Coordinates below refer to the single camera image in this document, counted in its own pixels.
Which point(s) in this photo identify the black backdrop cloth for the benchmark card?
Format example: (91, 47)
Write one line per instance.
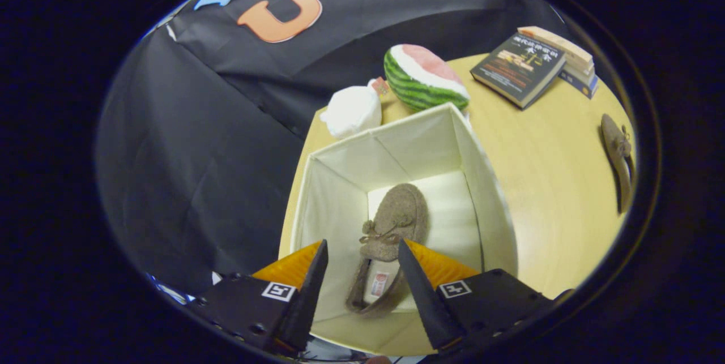
(198, 126)

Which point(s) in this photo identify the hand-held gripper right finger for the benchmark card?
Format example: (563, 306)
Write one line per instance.
(425, 302)

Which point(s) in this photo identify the cream fabric storage box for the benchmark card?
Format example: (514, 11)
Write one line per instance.
(340, 200)

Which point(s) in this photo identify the blue cover book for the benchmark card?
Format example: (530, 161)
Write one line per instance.
(580, 88)

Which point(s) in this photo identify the black cover book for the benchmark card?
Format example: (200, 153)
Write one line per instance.
(518, 69)

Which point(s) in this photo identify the watermelon slice plush toy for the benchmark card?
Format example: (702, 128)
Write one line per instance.
(419, 84)

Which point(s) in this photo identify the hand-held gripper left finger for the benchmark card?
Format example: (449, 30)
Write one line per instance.
(306, 302)

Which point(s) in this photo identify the white cover book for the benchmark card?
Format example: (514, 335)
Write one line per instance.
(583, 73)

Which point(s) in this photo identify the tan cover book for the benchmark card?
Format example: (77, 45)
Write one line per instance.
(555, 44)

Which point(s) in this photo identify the white plush toy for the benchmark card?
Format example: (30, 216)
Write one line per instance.
(351, 112)

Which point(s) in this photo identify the brown felt shoe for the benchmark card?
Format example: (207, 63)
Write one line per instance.
(396, 217)
(617, 149)

